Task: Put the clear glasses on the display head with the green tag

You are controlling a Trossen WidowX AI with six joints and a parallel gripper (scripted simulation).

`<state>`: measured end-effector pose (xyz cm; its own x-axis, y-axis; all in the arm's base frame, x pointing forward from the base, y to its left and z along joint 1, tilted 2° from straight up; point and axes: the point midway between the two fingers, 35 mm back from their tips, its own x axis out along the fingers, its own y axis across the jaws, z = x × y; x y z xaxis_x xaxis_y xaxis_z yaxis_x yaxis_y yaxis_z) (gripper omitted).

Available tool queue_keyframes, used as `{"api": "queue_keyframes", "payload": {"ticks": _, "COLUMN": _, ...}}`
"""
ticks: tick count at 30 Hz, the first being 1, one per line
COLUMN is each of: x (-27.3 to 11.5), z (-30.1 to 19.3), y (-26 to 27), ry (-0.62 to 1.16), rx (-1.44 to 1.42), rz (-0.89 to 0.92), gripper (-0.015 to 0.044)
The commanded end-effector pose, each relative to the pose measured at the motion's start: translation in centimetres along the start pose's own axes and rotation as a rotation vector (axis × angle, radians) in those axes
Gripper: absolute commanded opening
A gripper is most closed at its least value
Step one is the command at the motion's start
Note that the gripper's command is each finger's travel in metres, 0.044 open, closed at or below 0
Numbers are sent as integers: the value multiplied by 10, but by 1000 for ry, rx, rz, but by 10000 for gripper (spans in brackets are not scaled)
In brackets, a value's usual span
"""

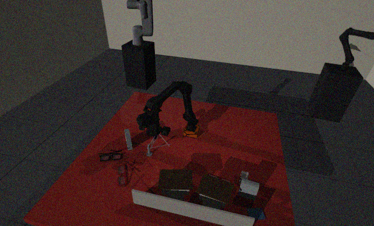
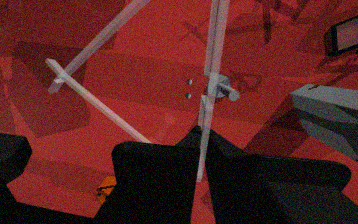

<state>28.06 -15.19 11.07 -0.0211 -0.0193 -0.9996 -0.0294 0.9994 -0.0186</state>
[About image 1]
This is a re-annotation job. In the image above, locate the long white flat panel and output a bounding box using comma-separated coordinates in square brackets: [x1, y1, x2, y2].
[132, 189, 255, 226]

